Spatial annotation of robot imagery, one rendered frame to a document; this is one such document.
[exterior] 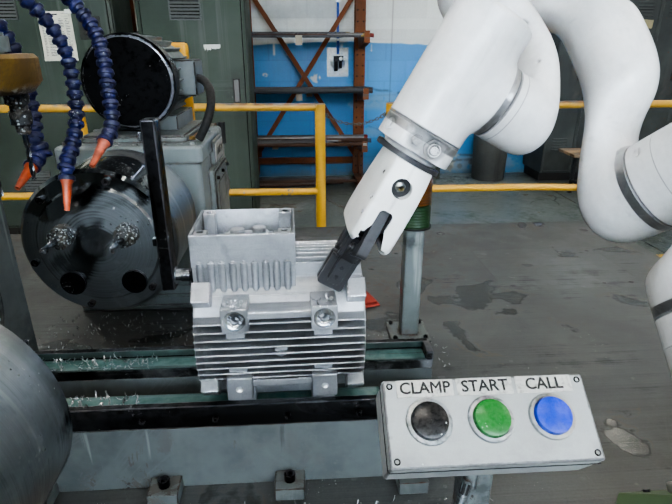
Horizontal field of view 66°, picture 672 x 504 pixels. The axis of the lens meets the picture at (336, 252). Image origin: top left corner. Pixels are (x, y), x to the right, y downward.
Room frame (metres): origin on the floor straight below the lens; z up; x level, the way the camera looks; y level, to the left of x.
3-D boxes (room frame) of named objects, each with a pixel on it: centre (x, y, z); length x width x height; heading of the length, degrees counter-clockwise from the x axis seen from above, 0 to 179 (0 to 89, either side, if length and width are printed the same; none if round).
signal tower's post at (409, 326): (0.92, -0.15, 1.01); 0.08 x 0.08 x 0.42; 4
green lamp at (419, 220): (0.92, -0.15, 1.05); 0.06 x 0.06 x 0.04
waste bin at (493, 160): (5.55, -1.65, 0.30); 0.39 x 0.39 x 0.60
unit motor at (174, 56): (1.22, 0.38, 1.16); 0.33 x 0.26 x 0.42; 4
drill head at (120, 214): (0.92, 0.40, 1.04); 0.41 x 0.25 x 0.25; 4
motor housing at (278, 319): (0.60, 0.07, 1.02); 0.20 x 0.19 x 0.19; 95
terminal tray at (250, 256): (0.60, 0.11, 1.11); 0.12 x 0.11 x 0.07; 95
